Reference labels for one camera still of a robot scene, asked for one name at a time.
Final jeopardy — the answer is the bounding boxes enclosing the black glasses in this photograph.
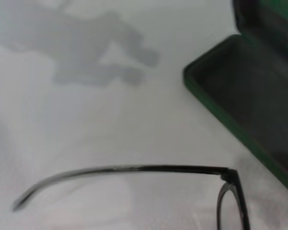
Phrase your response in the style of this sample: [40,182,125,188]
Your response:
[12,164,252,230]

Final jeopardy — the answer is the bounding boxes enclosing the green glasses case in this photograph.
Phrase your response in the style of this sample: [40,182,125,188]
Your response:
[182,0,288,200]

